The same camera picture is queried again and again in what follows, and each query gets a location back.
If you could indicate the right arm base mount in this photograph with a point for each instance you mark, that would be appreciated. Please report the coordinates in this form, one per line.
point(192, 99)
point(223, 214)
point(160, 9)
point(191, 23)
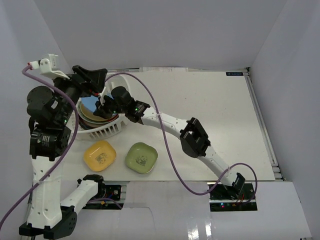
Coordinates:
point(221, 200)

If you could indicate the yellow square panda dish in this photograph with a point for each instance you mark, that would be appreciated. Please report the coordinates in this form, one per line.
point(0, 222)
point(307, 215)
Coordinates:
point(99, 156)

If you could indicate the green square panda dish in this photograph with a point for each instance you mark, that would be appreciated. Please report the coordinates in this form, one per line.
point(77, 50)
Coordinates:
point(141, 158)

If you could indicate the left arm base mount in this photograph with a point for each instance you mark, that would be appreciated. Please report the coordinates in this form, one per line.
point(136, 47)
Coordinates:
point(113, 198)

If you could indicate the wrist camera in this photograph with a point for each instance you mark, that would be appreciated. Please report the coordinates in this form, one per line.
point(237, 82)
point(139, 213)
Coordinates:
point(101, 95)
point(49, 66)

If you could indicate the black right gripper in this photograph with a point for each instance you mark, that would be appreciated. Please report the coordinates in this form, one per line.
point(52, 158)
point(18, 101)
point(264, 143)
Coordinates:
point(101, 110)

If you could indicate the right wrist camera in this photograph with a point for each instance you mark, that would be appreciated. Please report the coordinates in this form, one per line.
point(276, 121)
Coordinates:
point(101, 95)

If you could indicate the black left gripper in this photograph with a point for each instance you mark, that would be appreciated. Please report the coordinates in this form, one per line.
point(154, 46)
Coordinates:
point(81, 77)

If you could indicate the pale orange round plate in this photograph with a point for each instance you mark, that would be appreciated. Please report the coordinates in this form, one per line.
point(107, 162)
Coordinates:
point(92, 120)

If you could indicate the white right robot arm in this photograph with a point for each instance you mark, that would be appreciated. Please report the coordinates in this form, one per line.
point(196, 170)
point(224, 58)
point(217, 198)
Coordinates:
point(194, 140)

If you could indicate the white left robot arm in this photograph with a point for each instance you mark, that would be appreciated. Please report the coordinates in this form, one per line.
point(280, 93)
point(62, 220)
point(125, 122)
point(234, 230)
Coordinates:
point(50, 107)

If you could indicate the light blue plate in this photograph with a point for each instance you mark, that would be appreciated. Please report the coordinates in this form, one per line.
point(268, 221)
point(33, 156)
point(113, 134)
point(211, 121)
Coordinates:
point(88, 106)

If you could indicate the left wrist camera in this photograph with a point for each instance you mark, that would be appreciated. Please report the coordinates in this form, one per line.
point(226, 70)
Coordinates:
point(49, 66)

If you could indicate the white plastic dish bin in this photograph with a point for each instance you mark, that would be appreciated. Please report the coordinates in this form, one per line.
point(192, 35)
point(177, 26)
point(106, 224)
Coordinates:
point(95, 132)

